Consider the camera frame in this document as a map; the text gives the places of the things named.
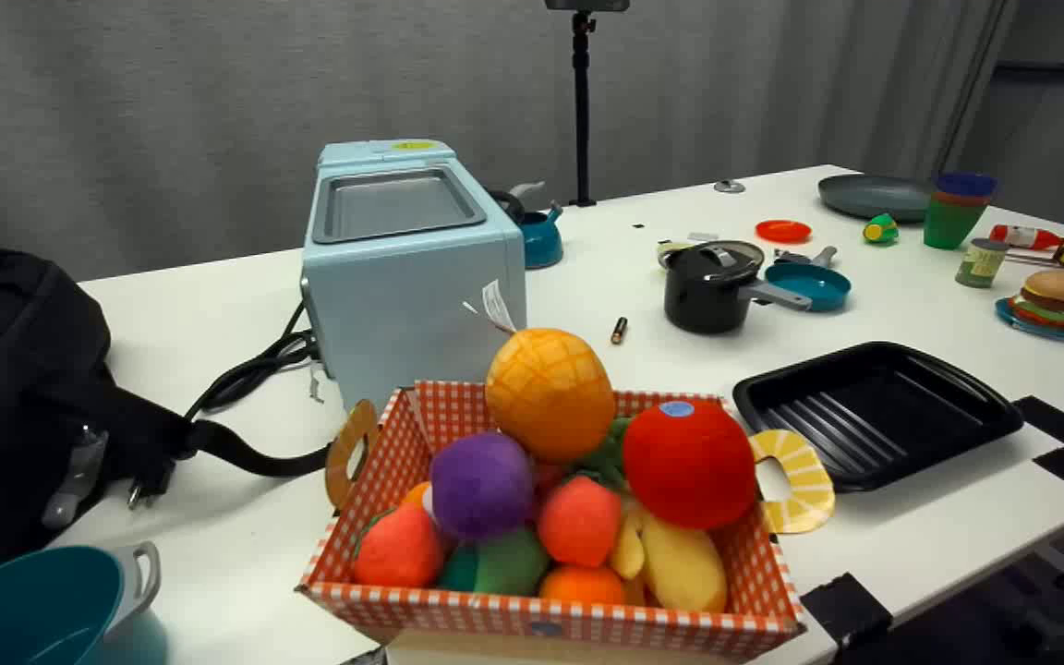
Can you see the black toy pot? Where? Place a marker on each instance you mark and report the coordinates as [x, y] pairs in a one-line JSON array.
[[702, 301]]

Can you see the black backpack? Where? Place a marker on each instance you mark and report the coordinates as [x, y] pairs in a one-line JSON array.
[[17, 371]]

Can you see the red checkered cardboard basket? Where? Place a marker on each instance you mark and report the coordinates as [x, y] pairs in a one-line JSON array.
[[554, 620]]

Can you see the black pot lid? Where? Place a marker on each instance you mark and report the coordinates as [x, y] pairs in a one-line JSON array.
[[713, 258]]

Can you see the green plastic cup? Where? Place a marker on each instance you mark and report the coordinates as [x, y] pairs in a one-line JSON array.
[[956, 225]]

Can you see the small grey metal object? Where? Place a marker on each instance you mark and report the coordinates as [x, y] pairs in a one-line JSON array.
[[729, 188]]

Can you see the toy burger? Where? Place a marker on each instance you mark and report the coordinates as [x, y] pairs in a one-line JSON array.
[[1056, 296]]

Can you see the yellow plush pineapple slice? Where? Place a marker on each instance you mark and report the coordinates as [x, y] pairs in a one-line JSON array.
[[811, 484]]

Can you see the small teal plate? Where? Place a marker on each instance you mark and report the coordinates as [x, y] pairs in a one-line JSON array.
[[1052, 329]]

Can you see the small pale green cup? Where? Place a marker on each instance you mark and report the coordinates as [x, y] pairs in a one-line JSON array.
[[980, 265]]

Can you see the small battery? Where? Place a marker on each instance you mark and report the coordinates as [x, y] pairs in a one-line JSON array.
[[620, 329]]

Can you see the small orange plush fruit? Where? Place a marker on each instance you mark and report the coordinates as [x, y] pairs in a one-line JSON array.
[[583, 585]]

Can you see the red round disc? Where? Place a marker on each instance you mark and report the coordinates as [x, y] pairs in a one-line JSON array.
[[785, 231]]

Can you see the red plush tomato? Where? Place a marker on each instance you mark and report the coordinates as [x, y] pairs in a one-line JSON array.
[[684, 468]]

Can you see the green yellow toy bottle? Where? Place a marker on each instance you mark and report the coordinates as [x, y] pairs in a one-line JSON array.
[[882, 231]]

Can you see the red orange plush peach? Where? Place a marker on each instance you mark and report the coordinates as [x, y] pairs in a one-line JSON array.
[[579, 521]]

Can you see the black grill tray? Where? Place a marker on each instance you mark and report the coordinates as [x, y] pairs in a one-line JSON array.
[[877, 413]]

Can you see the blue plastic cup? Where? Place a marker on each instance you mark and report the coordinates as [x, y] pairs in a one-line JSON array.
[[967, 188]]

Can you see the orange plush pineapple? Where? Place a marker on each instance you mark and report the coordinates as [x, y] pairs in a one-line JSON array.
[[552, 394]]

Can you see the purple plush fruit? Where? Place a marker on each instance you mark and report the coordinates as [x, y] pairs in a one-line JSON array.
[[482, 484]]

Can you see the large teal pot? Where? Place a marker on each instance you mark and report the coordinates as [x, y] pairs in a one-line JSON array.
[[26, 610]]

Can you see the red white toy item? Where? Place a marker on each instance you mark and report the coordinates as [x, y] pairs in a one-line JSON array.
[[1026, 237]]

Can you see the yellow plush banana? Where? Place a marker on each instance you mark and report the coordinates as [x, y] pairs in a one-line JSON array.
[[680, 572]]

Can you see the light blue toy oven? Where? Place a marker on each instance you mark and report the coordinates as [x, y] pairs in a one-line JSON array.
[[408, 296]]

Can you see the dark grey plate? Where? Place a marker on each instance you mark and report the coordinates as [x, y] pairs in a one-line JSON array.
[[870, 199]]

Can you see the black camera tripod pole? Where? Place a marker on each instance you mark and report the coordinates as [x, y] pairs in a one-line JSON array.
[[583, 98]]

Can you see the green plush fruit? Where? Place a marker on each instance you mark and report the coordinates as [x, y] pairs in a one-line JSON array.
[[503, 563]]

